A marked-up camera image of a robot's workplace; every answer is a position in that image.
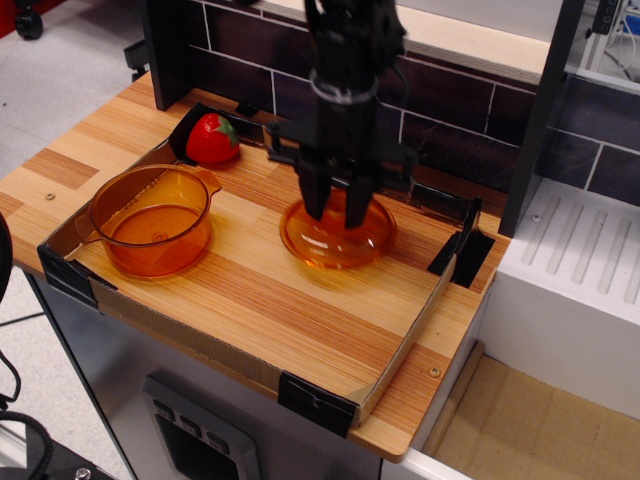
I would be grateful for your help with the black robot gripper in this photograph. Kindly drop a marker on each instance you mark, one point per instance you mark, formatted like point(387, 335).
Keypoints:
point(350, 140)

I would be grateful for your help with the orange glass pot lid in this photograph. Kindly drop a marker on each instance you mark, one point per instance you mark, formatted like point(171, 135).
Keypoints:
point(328, 243)

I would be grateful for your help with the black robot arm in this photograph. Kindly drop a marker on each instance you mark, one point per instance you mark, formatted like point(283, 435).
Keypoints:
point(355, 43)

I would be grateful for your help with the orange glass pot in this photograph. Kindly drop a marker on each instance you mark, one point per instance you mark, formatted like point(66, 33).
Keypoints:
point(153, 220)

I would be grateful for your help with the red toy strawberry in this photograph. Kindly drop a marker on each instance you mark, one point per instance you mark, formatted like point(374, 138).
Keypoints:
point(212, 140)

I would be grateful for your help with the cardboard fence with black tape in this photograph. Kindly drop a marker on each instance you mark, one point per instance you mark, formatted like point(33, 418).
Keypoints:
point(249, 309)

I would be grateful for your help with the white toy sink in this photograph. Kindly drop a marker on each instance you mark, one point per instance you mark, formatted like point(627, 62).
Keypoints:
point(564, 304)

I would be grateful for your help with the grey toy oven front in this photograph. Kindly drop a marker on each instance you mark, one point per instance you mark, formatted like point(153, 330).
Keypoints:
point(199, 444)

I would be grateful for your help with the black caster wheel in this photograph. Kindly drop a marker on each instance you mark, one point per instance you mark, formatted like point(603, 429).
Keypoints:
point(28, 25)

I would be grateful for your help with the dark upright post left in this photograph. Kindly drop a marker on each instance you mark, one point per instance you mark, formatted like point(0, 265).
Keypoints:
point(165, 30)

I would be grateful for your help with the dark upright post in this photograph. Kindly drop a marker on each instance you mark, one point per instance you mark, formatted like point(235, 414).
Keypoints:
point(165, 30)
point(525, 180)

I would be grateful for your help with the dark upright post right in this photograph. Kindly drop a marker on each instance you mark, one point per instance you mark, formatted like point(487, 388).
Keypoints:
point(525, 180)

